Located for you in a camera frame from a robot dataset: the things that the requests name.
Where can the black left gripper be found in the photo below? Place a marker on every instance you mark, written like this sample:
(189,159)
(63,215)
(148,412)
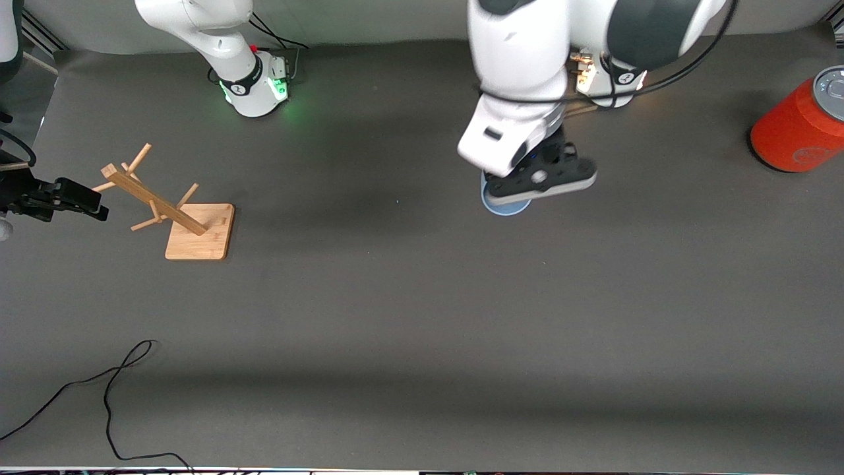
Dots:
(555,147)

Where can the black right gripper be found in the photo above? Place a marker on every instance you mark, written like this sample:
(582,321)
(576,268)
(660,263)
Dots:
(20,192)

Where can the light blue cup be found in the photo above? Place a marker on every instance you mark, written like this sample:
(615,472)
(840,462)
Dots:
(506,207)

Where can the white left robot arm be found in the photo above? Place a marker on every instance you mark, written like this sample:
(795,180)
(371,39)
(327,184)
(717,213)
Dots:
(521,53)

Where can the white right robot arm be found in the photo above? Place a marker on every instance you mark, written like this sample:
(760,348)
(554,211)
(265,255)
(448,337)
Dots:
(217,46)

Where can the wooden mug tree stand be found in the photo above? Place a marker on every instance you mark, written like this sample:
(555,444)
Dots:
(198,241)

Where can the red cylindrical speaker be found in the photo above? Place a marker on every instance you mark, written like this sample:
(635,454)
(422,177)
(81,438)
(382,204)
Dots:
(794,128)

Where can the aluminium frame rail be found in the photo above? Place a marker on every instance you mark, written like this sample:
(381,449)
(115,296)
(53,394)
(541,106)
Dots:
(837,30)
(41,36)

